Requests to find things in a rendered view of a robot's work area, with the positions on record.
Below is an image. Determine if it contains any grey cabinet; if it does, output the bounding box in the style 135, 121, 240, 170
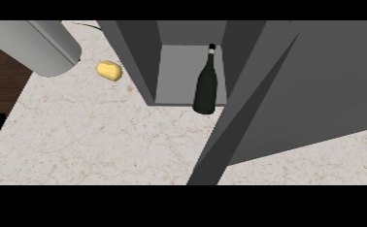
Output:
96, 20, 293, 108

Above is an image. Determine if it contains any dark green wine bottle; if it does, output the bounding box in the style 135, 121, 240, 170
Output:
193, 43, 219, 115

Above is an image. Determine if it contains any grey cabinet door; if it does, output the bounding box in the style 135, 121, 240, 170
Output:
187, 20, 367, 186

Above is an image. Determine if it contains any yellow lemon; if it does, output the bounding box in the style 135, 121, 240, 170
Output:
96, 60, 124, 82

